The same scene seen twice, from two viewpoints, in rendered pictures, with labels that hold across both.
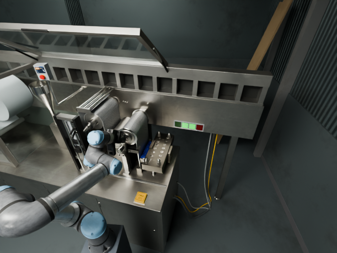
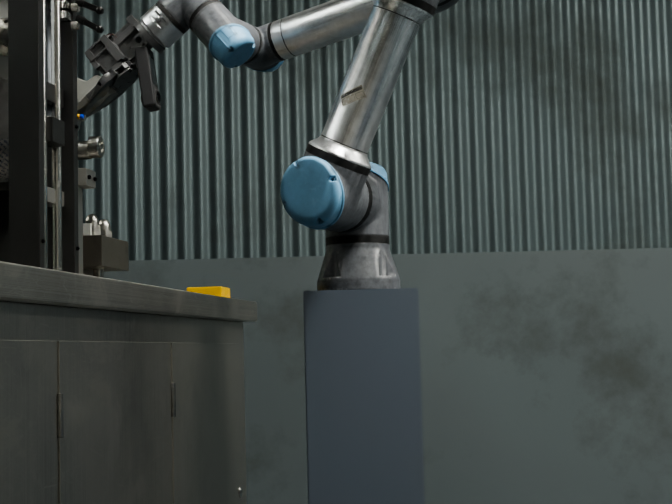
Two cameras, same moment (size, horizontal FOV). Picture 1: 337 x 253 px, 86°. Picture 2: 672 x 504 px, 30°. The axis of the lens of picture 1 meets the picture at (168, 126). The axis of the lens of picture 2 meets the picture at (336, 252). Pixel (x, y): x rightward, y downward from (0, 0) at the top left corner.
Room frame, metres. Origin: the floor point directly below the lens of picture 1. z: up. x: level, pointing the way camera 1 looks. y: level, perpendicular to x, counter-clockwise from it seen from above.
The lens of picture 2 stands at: (0.70, 2.65, 0.79)
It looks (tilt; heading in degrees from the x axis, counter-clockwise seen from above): 5 degrees up; 265
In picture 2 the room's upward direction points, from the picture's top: 1 degrees counter-clockwise
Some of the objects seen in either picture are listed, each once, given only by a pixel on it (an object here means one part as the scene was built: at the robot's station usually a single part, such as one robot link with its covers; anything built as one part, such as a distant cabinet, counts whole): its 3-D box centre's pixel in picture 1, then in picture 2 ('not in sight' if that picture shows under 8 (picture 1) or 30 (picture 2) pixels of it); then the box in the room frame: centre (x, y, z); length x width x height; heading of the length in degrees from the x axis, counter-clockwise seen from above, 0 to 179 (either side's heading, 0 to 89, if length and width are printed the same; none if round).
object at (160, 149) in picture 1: (159, 150); (20, 256); (1.10, 0.08, 1.00); 0.40 x 0.16 x 0.06; 165
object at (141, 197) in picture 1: (141, 197); (208, 293); (0.72, 0.20, 0.91); 0.07 x 0.07 x 0.02; 75
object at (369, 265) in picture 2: (100, 237); (358, 264); (0.45, 0.39, 0.95); 0.15 x 0.15 x 0.10
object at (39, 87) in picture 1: (40, 87); not in sight; (1.28, 0.96, 1.50); 0.14 x 0.14 x 0.06
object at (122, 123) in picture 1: (121, 131); not in sight; (1.14, 0.38, 1.18); 0.26 x 0.12 x 0.12; 165
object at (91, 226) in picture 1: (94, 227); (354, 200); (0.46, 0.40, 1.07); 0.13 x 0.12 x 0.14; 60
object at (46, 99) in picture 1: (56, 121); not in sight; (1.28, 0.96, 1.19); 0.14 x 0.14 x 0.57
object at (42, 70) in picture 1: (42, 72); not in sight; (1.16, 0.82, 1.66); 0.07 x 0.07 x 0.10; 0
